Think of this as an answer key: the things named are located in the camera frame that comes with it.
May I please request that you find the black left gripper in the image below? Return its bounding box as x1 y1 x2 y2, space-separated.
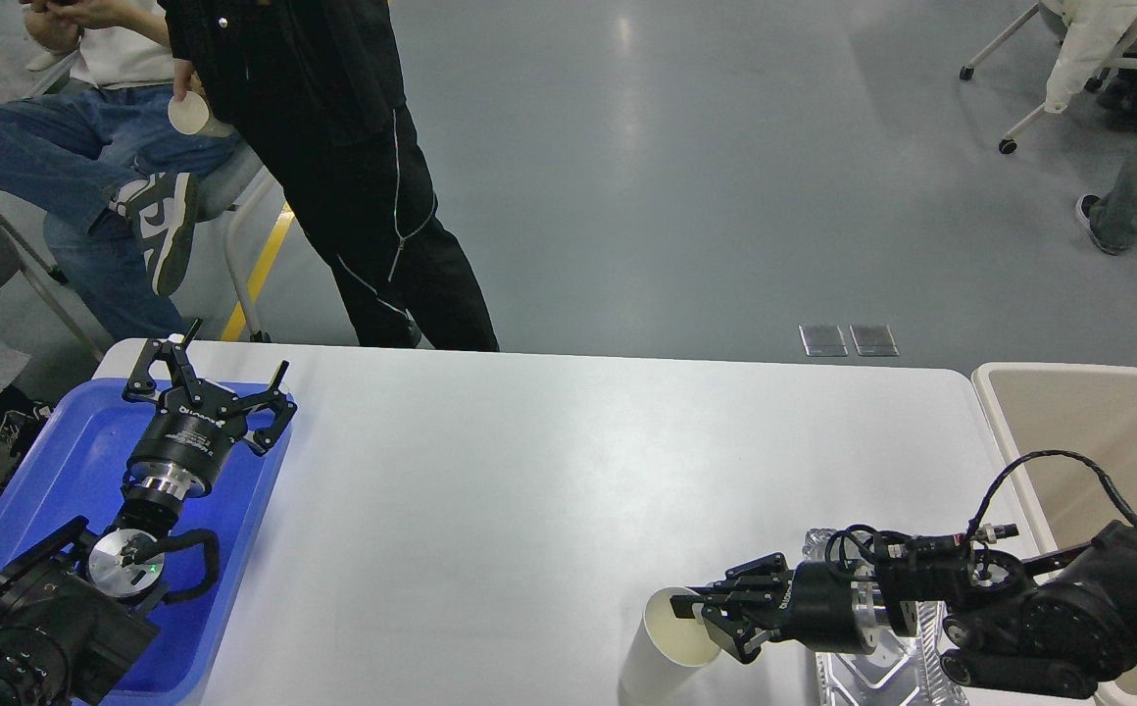
121 319 296 499

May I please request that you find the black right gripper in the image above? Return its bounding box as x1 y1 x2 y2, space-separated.
669 551 891 665

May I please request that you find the white paper cup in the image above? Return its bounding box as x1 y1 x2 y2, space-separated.
167 92 235 138
619 585 721 705

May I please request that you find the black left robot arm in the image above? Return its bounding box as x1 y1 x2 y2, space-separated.
0 340 298 705

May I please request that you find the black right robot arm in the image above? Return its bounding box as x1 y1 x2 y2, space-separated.
669 452 1137 700

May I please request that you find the standing person's hand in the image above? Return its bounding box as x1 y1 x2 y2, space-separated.
173 58 206 102

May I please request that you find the crumpled aluminium foil tray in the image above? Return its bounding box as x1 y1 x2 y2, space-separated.
803 529 969 706

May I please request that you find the blue plastic tray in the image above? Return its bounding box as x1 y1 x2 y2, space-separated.
0 377 290 705

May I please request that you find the grey rolling chair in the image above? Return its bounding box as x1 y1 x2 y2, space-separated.
0 59 280 354

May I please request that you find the seated person in jeans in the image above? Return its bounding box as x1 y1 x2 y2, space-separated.
0 1 240 340

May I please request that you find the left floor socket plate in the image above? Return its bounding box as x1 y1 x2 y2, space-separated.
798 325 848 357

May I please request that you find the floor socket plate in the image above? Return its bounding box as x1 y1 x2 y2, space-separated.
798 325 848 357
848 325 901 357

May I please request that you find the right floor socket plate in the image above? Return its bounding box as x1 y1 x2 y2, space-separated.
848 325 901 357

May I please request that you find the standing person in black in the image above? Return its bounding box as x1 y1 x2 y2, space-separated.
164 1 500 352

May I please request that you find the beige plastic bin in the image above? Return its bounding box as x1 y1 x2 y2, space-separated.
971 362 1137 706

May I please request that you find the person in white jacket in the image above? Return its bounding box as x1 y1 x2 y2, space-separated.
1044 0 1137 256

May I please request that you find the far right rolling chair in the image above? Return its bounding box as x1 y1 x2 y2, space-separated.
958 1 1137 155

